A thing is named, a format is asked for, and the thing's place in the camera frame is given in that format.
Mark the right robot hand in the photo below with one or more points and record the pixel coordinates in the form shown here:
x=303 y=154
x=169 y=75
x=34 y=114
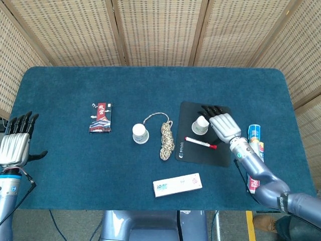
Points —
x=225 y=126

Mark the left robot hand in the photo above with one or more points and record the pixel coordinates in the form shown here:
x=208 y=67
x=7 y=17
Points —
x=15 y=148

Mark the white paper cup green flower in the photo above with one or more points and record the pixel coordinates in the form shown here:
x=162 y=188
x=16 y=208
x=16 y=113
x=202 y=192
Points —
x=199 y=126

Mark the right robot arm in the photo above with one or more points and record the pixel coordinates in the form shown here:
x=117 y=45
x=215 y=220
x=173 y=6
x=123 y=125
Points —
x=263 y=175

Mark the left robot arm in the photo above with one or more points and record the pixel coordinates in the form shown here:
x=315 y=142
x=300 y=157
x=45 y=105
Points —
x=7 y=190

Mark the black mouse pad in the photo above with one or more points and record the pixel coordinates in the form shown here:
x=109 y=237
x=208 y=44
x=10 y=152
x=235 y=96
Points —
x=200 y=155

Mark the white paper cup blue flower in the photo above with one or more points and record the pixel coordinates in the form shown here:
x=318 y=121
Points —
x=140 y=133

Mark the dark illustrated Chinese palace box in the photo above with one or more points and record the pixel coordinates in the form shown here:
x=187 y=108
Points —
x=100 y=118

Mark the plastic wrap roll package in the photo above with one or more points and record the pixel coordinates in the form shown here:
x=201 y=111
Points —
x=254 y=133

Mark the white marker red cap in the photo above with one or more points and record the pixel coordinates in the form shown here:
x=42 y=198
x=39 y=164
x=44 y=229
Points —
x=200 y=143

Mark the blue table cloth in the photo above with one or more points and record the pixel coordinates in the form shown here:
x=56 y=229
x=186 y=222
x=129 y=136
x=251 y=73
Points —
x=75 y=170

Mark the white pink toothpaste box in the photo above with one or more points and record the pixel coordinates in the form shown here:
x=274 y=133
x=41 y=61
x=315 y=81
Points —
x=175 y=185

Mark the white table leg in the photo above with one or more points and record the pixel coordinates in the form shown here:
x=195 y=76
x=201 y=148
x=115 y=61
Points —
x=217 y=226

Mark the yellow floor tape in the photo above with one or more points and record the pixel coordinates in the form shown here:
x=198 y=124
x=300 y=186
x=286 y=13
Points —
x=250 y=226

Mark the brown shoe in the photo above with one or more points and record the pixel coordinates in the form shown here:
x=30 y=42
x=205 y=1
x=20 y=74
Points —
x=264 y=223

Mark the woven wooden folding screen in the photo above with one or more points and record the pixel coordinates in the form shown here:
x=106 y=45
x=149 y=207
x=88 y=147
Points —
x=160 y=30

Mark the grey robot torso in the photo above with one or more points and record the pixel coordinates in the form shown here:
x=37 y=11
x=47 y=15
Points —
x=150 y=226

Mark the blue jeans leg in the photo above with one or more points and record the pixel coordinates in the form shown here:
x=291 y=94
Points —
x=296 y=231

